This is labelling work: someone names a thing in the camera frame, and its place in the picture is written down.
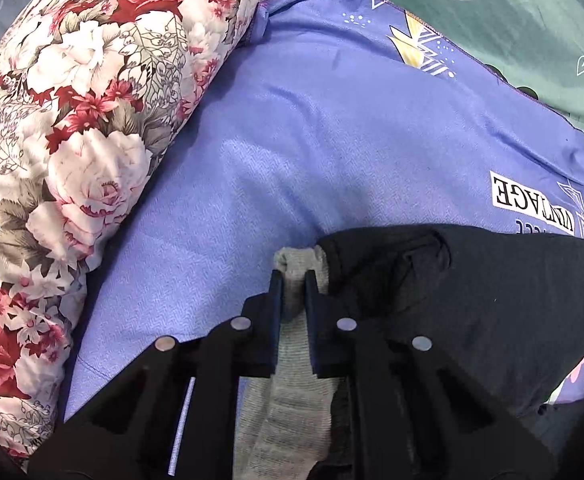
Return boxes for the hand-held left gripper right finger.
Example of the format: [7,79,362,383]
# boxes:
[305,270,557,480]

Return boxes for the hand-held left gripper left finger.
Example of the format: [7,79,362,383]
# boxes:
[28,269,284,480]

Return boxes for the black pants with grey waistband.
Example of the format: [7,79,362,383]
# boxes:
[233,223,584,480]

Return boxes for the purple printed bed sheet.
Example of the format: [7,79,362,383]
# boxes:
[62,0,584,423]

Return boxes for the red floral pillow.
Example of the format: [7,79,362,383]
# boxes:
[0,0,263,471]

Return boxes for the green printed blanket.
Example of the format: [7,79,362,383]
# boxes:
[332,0,584,176]

